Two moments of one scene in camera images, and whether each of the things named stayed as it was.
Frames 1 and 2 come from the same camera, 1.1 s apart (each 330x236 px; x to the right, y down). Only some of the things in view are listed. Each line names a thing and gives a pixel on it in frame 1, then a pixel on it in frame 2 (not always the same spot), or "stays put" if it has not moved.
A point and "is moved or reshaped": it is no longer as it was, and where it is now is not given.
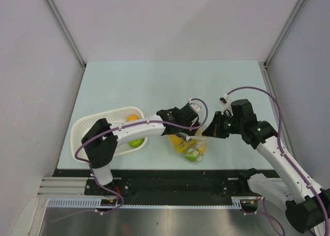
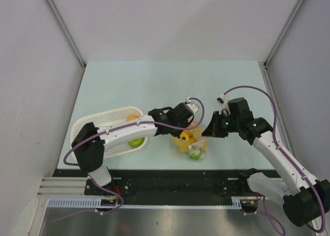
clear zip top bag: x=192 y=148 is moved or reshaped
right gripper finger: x=211 y=130 stays put
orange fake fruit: x=132 y=117 stays put
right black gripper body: x=226 y=125 stays put
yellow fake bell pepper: x=177 y=141 to x=188 y=137
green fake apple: x=135 y=143 stays put
